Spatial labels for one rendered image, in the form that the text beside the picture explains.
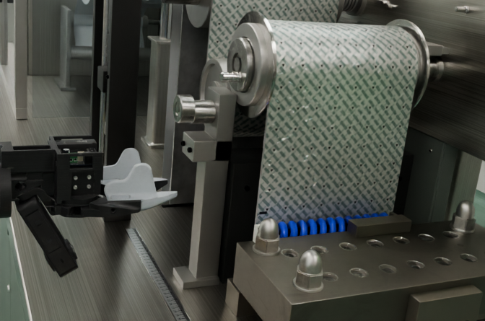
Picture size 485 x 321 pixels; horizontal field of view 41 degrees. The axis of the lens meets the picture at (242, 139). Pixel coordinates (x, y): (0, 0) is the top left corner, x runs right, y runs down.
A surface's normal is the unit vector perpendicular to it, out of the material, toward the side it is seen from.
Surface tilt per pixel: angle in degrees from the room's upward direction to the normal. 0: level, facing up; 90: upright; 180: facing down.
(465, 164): 90
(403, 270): 0
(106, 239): 0
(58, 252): 89
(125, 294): 0
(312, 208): 90
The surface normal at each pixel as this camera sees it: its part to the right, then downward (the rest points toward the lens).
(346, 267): 0.10, -0.95
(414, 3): -0.91, 0.03
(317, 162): 0.40, 0.30
